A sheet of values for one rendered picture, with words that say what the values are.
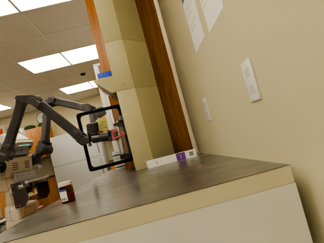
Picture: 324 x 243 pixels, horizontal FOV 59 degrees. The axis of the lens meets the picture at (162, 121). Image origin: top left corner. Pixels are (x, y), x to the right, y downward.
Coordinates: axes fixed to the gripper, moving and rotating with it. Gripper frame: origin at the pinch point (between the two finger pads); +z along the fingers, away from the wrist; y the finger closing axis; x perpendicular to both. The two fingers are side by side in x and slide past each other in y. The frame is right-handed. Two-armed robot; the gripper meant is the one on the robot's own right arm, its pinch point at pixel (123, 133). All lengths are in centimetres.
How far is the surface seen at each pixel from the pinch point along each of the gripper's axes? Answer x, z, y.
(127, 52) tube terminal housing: -46.2, 11.3, -13.6
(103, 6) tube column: -75, 2, -15
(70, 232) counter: 26, -6, -118
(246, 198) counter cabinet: 26, 32, -119
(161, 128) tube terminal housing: 1.5, 23.8, -5.0
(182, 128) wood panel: 2.2, 39.7, 22.1
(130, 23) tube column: -66, 16, -7
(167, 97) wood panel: -21.0, 33.4, 22.1
